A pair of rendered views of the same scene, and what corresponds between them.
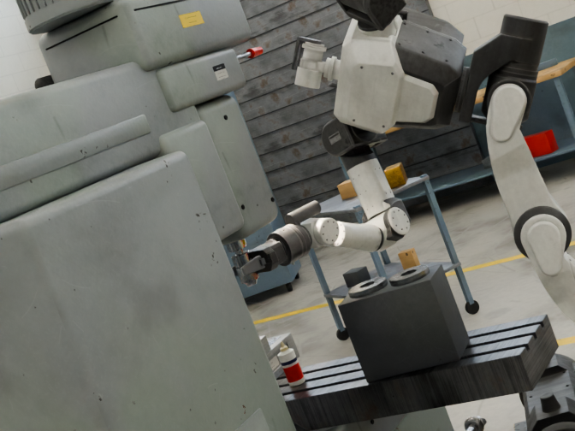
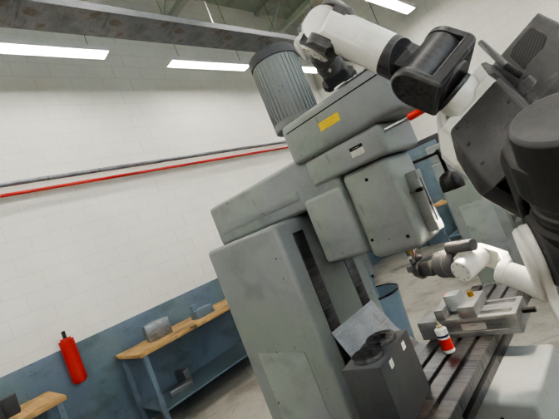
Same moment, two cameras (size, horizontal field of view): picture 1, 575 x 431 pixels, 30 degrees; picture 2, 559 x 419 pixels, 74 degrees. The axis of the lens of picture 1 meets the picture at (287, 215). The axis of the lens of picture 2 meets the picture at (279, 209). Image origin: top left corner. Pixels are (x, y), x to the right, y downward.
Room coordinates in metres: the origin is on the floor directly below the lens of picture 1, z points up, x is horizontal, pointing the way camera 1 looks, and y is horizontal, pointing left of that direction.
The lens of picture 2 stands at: (2.46, -1.24, 1.53)
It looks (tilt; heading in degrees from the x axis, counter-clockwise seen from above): 3 degrees up; 104
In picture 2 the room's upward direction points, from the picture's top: 22 degrees counter-clockwise
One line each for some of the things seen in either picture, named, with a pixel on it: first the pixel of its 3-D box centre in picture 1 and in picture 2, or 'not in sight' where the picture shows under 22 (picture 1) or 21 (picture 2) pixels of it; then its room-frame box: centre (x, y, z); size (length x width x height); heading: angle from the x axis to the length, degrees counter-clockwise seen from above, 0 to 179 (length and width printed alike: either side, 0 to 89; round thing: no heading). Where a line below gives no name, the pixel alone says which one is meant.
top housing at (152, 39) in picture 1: (151, 38); (352, 117); (2.50, 0.14, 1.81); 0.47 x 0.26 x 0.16; 149
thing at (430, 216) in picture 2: not in sight; (423, 199); (2.61, 0.08, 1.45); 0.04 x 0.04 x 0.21; 59
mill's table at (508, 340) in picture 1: (298, 398); (457, 359); (2.52, 0.14, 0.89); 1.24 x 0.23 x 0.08; 59
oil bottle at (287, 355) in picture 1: (289, 363); (442, 336); (2.50, 0.12, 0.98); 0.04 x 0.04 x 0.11
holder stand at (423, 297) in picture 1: (403, 320); (387, 377); (2.31, -0.15, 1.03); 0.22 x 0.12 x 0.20; 66
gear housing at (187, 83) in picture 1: (164, 93); (360, 153); (2.48, 0.16, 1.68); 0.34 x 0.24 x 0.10; 149
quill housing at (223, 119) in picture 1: (207, 174); (391, 204); (2.51, 0.14, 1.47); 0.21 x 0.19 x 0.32; 59
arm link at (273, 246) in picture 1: (274, 253); (438, 265); (2.57, 0.06, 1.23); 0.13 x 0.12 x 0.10; 37
